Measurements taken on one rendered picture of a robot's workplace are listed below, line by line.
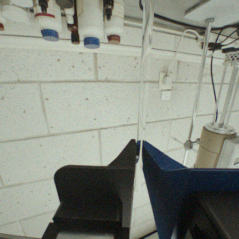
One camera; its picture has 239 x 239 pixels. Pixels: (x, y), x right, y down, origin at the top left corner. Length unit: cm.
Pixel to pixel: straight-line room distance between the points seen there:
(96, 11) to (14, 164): 65
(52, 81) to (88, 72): 15
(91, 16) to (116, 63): 23
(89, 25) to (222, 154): 56
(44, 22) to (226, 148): 63
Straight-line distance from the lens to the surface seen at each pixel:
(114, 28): 42
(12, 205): 85
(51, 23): 41
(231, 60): 50
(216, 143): 51
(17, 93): 58
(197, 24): 67
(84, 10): 41
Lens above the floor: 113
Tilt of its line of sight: 17 degrees up
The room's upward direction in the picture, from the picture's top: 180 degrees clockwise
